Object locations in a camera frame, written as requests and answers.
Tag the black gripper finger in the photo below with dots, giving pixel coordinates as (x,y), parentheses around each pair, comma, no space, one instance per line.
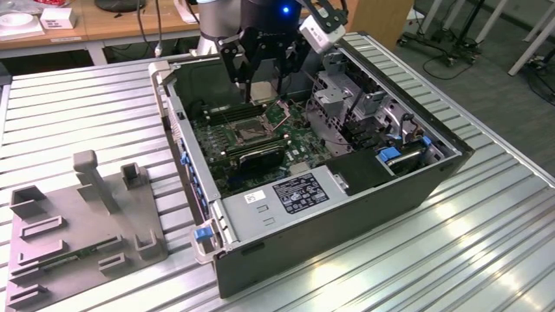
(295,58)
(229,65)

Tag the silver CPU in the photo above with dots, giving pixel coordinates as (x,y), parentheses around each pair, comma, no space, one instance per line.
(265,92)

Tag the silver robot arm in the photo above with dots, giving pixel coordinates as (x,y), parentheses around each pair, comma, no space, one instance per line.
(217,19)

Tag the black RAM slot bank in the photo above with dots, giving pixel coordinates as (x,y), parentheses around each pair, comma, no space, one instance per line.
(230,112)
(251,149)

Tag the CPU socket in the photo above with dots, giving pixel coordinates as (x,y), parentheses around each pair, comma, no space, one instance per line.
(251,131)

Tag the blue expansion slot latch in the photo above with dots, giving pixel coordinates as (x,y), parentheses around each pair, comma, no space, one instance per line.
(183,157)

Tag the grey metal drive cage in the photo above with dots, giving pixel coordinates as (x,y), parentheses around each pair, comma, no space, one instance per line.
(331,94)

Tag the wooden cabinet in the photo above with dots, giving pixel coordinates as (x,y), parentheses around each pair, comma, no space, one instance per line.
(382,19)

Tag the green motherboard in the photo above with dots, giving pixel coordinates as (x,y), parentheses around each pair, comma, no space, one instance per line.
(303,139)

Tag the black graphics card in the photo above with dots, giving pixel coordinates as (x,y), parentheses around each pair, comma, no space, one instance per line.
(261,161)

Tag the black monitor base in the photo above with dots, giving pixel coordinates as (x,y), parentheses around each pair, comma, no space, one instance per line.
(119,4)

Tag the small silver chipset heatsink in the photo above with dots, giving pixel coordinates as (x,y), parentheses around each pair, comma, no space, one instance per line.
(299,167)

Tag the black wheeled stand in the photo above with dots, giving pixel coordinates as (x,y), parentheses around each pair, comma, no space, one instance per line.
(451,45)

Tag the blue disk carrier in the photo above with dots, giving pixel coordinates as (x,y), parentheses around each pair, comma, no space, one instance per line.
(387,155)

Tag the black plastic air shroud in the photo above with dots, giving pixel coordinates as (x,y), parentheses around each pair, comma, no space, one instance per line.
(355,172)

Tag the small blue clip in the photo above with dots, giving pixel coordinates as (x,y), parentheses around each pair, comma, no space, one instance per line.
(425,141)

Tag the white cardboard box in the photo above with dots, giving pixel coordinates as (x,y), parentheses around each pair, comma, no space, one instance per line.
(57,18)

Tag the silver power supply unit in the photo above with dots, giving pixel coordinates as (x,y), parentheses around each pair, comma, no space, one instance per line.
(261,214)

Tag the white bowl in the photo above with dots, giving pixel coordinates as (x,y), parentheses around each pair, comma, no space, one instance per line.
(18,22)

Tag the white table leg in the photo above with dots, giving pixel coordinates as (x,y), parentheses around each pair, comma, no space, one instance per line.
(522,62)

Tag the blue case latch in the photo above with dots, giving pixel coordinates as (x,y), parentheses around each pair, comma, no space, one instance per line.
(203,234)

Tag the open black PC case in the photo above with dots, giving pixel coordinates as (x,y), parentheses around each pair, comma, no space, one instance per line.
(325,247)

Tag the grey parts rack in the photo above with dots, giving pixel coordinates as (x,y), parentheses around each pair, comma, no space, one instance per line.
(82,227)

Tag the green RAM stick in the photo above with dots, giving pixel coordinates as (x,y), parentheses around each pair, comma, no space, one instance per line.
(65,260)

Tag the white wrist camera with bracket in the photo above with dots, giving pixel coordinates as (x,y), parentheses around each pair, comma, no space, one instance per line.
(323,35)

